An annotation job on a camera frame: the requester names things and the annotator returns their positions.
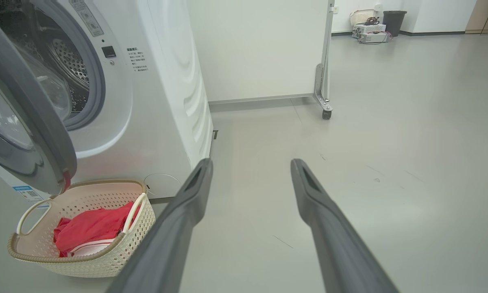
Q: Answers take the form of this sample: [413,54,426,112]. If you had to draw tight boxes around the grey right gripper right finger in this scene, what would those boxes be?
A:
[290,158,399,293]

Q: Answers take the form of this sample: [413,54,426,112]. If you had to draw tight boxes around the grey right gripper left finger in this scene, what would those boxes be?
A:
[106,157,214,293]

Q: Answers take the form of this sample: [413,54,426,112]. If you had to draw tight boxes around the red cloth garment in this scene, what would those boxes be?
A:
[52,201,141,258]

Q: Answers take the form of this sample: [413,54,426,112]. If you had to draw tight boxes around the dark round washer door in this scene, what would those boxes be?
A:
[0,12,78,196]

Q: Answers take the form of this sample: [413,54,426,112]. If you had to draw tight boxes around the cream perforated laundry basket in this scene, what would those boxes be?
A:
[7,179,157,279]

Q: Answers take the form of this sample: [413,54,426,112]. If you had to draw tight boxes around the white front-load washing machine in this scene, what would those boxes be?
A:
[0,0,214,205]

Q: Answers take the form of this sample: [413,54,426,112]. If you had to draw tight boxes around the stainless steel washing machine drum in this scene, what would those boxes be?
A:
[0,8,91,115]

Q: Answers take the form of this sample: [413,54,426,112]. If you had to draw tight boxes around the white wicker basket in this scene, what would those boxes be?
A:
[349,9,377,26]

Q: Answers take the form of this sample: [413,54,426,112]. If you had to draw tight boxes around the round drain filter cover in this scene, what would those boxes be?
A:
[143,173,182,200]

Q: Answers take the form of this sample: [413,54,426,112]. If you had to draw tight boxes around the blue energy label sticker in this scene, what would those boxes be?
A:
[12,185,50,206]

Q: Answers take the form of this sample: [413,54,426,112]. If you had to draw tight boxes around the printed text notice label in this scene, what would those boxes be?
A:
[126,47,149,73]

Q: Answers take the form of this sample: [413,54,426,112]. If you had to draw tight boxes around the white electronic device boxes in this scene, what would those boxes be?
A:
[351,23,393,44]

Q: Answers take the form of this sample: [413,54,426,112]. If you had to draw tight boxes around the dark grey trash bin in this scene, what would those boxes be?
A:
[382,10,407,37]

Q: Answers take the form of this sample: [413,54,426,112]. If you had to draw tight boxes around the grey warning sticker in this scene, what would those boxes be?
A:
[68,0,105,37]

